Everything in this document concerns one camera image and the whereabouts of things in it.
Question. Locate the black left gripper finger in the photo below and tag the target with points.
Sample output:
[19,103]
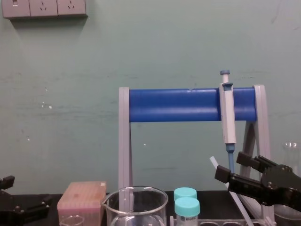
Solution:
[6,182]
[38,207]

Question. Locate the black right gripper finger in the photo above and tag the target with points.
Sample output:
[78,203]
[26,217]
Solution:
[256,163]
[244,186]

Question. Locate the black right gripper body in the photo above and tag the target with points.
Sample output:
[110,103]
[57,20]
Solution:
[282,186]

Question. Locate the glass flask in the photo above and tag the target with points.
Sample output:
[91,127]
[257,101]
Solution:
[291,154]

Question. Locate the pink pipette tip box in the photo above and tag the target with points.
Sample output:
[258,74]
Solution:
[80,197]

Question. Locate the clear plastic tube rack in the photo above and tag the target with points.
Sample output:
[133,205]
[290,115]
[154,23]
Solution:
[218,222]

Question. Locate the white and blue pipette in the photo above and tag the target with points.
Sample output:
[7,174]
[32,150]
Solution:
[228,113]

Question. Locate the vial with teal cap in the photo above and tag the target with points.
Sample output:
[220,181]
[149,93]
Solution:
[185,193]
[187,207]

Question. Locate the grey stand with blue bar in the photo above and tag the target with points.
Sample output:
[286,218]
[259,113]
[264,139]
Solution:
[176,106]

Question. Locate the large glass beaker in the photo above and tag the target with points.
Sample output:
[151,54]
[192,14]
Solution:
[141,212]

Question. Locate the grey wall socket panel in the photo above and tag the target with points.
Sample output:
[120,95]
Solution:
[44,8]

